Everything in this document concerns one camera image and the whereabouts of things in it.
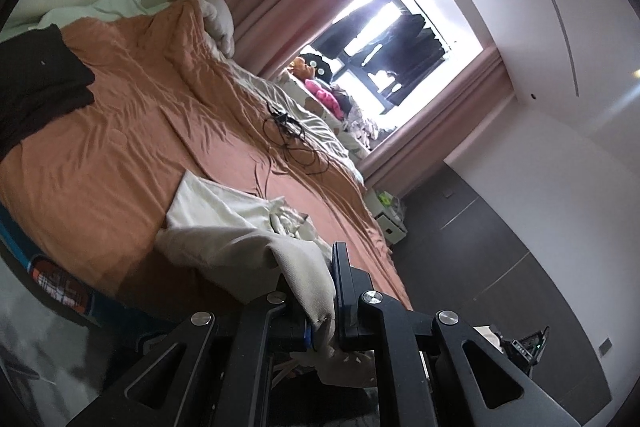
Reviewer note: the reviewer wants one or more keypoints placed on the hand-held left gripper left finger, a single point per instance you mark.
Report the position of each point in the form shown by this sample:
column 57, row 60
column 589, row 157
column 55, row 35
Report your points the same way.
column 250, row 337

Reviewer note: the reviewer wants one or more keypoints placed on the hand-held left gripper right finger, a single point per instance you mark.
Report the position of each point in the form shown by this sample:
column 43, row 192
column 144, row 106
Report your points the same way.
column 350, row 302

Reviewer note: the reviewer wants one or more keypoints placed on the cream jacket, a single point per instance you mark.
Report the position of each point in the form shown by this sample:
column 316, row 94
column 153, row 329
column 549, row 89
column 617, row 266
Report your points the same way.
column 230, row 247

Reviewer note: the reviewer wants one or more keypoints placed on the black folded clothes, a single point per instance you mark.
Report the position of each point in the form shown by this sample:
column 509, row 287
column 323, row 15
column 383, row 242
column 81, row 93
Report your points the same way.
column 35, row 82

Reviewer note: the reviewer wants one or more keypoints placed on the white nightstand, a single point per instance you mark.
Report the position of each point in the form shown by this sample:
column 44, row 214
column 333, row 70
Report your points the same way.
column 390, row 222

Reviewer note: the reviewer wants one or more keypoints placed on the green item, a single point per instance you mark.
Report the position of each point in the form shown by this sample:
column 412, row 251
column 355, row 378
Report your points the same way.
column 386, row 198

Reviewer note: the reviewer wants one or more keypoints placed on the pink plush toy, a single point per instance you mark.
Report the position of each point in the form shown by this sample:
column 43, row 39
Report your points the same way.
column 325, row 97

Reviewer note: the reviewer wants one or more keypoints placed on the orange plush toy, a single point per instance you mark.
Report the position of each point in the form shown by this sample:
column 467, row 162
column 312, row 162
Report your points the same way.
column 299, row 68

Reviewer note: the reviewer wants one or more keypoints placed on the black plush toy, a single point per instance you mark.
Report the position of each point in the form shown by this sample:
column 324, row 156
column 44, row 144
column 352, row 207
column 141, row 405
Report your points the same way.
column 317, row 62

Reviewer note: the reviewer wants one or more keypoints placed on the orange-brown blanket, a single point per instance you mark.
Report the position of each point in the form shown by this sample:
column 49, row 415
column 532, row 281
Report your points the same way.
column 125, row 107

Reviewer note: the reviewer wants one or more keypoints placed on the dark hanging long coat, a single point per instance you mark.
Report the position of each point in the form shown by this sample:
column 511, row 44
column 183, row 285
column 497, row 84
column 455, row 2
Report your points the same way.
column 370, row 7

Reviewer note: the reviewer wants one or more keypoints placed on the white plush toy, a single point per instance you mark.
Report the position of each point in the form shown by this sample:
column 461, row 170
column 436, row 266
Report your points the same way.
column 217, row 17

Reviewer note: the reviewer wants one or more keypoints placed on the light green pillow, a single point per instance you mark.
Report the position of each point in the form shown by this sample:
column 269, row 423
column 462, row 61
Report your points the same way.
column 120, row 2

